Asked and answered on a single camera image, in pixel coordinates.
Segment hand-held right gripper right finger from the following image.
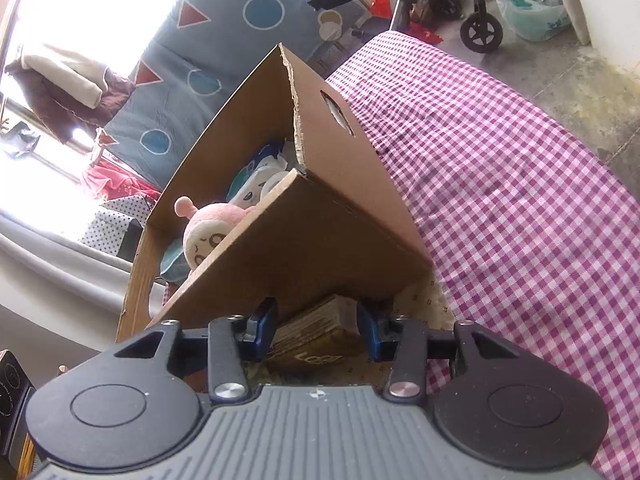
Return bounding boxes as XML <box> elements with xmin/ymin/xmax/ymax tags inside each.
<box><xmin>356</xmin><ymin>300</ymin><xmax>513</xmax><ymax>405</ymax></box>

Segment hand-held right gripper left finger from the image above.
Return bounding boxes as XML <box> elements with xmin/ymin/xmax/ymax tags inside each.
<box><xmin>112</xmin><ymin>297</ymin><xmax>279</xmax><ymax>405</ymax></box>

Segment brown paper packet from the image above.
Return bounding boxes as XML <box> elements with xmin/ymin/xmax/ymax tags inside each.
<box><xmin>270</xmin><ymin>294</ymin><xmax>363</xmax><ymax>363</ymax></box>

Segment brown cardboard box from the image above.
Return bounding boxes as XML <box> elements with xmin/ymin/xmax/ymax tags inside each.
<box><xmin>116</xmin><ymin>43</ymin><xmax>433</xmax><ymax>346</ymax></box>

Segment pink and white plush toy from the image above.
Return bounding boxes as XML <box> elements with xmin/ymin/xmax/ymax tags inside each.
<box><xmin>174</xmin><ymin>196</ymin><xmax>256</xmax><ymax>273</ymax></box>

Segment light blue checked towel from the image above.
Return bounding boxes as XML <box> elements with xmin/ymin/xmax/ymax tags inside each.
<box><xmin>160</xmin><ymin>237</ymin><xmax>193</xmax><ymax>283</ymax></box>

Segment white wet wipes pack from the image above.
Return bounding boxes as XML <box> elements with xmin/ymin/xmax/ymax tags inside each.
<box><xmin>226</xmin><ymin>141</ymin><xmax>301</xmax><ymax>206</ymax></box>

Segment small brown packet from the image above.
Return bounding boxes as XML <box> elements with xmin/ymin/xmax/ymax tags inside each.
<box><xmin>240</xmin><ymin>280</ymin><xmax>456</xmax><ymax>391</ymax></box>

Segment polka dot cloth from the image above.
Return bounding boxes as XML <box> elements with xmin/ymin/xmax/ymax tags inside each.
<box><xmin>80</xmin><ymin>195</ymin><xmax>156</xmax><ymax>261</ymax></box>

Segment purple checked tablecloth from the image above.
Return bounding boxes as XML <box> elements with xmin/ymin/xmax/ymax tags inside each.
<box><xmin>325</xmin><ymin>30</ymin><xmax>640</xmax><ymax>466</ymax></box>

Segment pink clothes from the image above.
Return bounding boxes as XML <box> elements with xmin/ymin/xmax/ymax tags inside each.
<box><xmin>82</xmin><ymin>157</ymin><xmax>162</xmax><ymax>204</ymax></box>

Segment white curtain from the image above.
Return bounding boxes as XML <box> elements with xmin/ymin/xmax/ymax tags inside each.
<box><xmin>0</xmin><ymin>210</ymin><xmax>134</xmax><ymax>322</ymax></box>

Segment black appliance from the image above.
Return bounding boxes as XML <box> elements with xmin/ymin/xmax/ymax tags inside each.
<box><xmin>0</xmin><ymin>350</ymin><xmax>37</xmax><ymax>457</ymax></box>

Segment dark maroon clothes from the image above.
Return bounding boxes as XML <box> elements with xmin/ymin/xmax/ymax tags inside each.
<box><xmin>5</xmin><ymin>57</ymin><xmax>137</xmax><ymax>144</ymax></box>

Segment blue blanket with shapes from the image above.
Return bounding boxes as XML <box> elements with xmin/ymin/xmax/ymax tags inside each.
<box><xmin>100</xmin><ymin>0</ymin><xmax>371</xmax><ymax>186</ymax></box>

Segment wheelchair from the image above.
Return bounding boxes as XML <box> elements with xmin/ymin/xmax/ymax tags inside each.
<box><xmin>400</xmin><ymin>0</ymin><xmax>506</xmax><ymax>54</ymax></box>

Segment cream cloth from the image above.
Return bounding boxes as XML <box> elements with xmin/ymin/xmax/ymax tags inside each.
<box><xmin>22</xmin><ymin>42</ymin><xmax>109</xmax><ymax>109</ymax></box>

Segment white plastic bag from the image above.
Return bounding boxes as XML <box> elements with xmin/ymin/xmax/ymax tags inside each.
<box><xmin>492</xmin><ymin>0</ymin><xmax>572</xmax><ymax>44</ymax></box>

